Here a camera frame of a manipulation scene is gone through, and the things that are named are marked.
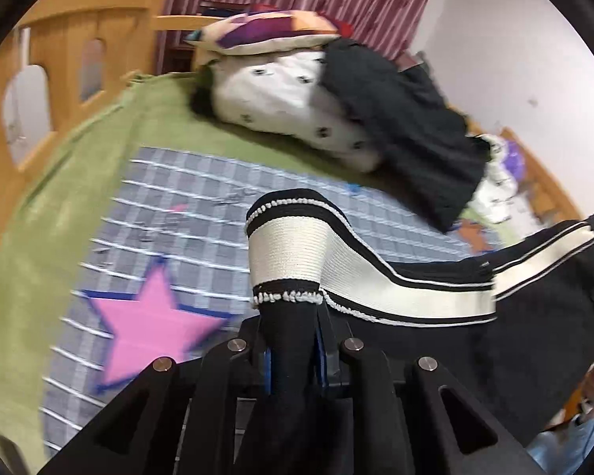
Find wooden bed frame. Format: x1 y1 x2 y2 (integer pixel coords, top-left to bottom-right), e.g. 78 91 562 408
0 0 582 238

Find person's blue clothing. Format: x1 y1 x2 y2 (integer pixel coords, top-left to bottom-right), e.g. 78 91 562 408
525 406 594 475

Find black pants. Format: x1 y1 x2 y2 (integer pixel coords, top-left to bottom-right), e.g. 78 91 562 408
238 188 594 475

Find colourful patterned pillow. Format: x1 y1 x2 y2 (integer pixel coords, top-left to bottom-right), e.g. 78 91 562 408
184 7 345 55

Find white floral quilt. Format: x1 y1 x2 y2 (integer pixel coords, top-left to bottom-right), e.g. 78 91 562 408
190 49 525 224

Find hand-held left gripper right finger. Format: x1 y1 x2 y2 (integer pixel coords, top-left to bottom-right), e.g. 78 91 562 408
314 307 545 475

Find pile of black clothes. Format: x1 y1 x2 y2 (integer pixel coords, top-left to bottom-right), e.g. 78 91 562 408
319 38 492 233

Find green bed sheet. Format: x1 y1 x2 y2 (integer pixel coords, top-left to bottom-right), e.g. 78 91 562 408
0 73 486 461

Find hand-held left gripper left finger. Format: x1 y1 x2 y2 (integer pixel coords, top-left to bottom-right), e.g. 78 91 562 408
37 339 278 475

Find purple plush toy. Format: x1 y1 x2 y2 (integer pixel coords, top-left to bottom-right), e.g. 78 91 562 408
505 139 525 179

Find grey checked star blanket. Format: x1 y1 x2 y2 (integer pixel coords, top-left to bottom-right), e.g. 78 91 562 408
40 146 506 456

